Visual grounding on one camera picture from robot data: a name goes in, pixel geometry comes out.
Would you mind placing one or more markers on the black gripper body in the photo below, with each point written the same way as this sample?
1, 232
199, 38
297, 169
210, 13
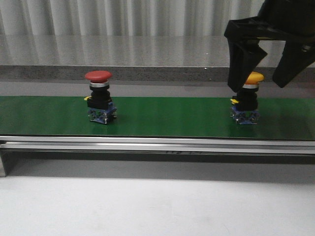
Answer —
282, 20

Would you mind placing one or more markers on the green conveyor belt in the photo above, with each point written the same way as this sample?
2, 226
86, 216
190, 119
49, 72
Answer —
160, 138

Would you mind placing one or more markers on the yellow mushroom push button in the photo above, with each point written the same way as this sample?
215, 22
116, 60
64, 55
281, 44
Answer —
244, 104

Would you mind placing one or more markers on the red mushroom push button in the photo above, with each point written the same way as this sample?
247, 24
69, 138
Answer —
101, 107

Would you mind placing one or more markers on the white pleated curtain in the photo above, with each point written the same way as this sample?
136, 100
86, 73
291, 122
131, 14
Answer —
122, 17

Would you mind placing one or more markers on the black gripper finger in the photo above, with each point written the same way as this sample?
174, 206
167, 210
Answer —
295, 58
245, 55

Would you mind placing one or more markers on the grey granite counter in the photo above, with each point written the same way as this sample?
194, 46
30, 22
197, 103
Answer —
151, 66

